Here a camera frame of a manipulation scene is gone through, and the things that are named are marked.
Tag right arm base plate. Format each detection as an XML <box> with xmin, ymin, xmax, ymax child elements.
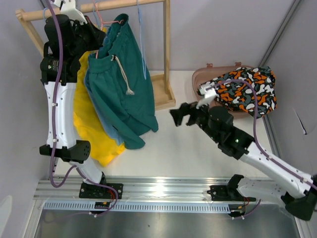
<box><xmin>207</xmin><ymin>184</ymin><xmax>245</xmax><ymax>202</ymax></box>

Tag aluminium mounting rail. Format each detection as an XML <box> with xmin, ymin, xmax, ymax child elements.
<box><xmin>33</xmin><ymin>175</ymin><xmax>300</xmax><ymax>206</ymax></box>

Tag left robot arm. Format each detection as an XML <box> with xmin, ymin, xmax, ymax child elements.
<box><xmin>39</xmin><ymin>14</ymin><xmax>107</xmax><ymax>198</ymax></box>

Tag light blue shorts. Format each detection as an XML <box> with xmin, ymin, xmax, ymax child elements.
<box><xmin>84</xmin><ymin>32</ymin><xmax>126</xmax><ymax>147</ymax></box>

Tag slotted cable duct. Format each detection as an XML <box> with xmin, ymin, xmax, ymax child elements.
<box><xmin>43</xmin><ymin>200</ymin><xmax>230</xmax><ymax>214</ymax></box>

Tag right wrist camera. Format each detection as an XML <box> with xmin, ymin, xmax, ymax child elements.
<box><xmin>196</xmin><ymin>85</ymin><xmax>217</xmax><ymax>109</ymax></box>

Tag pink hanger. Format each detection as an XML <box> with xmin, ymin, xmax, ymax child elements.
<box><xmin>93</xmin><ymin>0</ymin><xmax>124</xmax><ymax>59</ymax></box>

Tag yellow shorts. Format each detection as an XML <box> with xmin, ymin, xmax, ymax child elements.
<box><xmin>73</xmin><ymin>51</ymin><xmax>125</xmax><ymax>167</ymax></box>

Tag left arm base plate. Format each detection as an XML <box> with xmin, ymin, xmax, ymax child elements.
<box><xmin>79</xmin><ymin>182</ymin><xmax>124</xmax><ymax>199</ymax></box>

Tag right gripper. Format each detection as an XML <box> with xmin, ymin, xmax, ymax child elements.
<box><xmin>169</xmin><ymin>98</ymin><xmax>219</xmax><ymax>142</ymax></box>

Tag camouflage patterned shorts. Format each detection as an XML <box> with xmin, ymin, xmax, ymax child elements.
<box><xmin>201</xmin><ymin>66</ymin><xmax>277</xmax><ymax>118</ymax></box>

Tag dark green shorts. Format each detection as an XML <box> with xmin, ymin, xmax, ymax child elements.
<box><xmin>88</xmin><ymin>13</ymin><xmax>159</xmax><ymax>150</ymax></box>

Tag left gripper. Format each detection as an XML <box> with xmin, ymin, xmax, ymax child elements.
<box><xmin>69</xmin><ymin>15</ymin><xmax>106</xmax><ymax>59</ymax></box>

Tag pink translucent plastic basin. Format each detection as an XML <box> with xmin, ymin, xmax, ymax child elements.
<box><xmin>192</xmin><ymin>62</ymin><xmax>251</xmax><ymax>119</ymax></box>

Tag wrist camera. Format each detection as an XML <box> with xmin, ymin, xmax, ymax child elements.
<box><xmin>51</xmin><ymin>0</ymin><xmax>87</xmax><ymax>25</ymax></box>
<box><xmin>196</xmin><ymin>85</ymin><xmax>217</xmax><ymax>109</ymax></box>

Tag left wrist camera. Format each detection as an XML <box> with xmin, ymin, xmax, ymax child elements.
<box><xmin>51</xmin><ymin>0</ymin><xmax>87</xmax><ymax>25</ymax></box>

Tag wooden clothes rack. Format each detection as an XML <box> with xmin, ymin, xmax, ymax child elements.
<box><xmin>15</xmin><ymin>0</ymin><xmax>176</xmax><ymax>110</ymax></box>

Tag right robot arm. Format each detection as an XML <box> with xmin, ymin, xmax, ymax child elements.
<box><xmin>169</xmin><ymin>102</ymin><xmax>317</xmax><ymax>221</ymax></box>

